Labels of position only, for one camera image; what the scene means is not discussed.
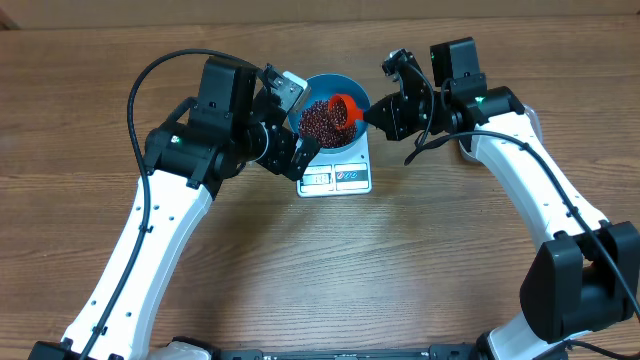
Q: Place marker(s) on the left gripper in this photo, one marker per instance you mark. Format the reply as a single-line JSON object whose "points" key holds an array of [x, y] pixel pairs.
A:
{"points": [[279, 148]]}

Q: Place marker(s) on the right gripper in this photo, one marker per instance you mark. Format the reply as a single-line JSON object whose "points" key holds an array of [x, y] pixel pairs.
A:
{"points": [[406, 112]]}

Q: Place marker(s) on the red beans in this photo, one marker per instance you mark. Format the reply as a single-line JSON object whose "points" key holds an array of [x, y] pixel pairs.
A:
{"points": [[317, 122]]}

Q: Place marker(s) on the blue metal bowl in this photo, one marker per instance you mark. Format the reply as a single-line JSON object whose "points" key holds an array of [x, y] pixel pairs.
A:
{"points": [[323, 86]]}

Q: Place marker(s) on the red scoop blue handle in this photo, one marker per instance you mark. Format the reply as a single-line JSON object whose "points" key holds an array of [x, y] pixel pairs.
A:
{"points": [[347, 106]]}

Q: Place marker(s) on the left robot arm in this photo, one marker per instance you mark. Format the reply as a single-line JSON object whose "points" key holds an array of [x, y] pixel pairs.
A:
{"points": [[237, 117]]}

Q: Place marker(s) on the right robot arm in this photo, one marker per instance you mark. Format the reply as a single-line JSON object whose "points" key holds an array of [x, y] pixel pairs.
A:
{"points": [[585, 274]]}

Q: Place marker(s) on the white kitchen scale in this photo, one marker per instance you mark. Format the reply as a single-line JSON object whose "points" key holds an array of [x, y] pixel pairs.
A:
{"points": [[338, 172]]}

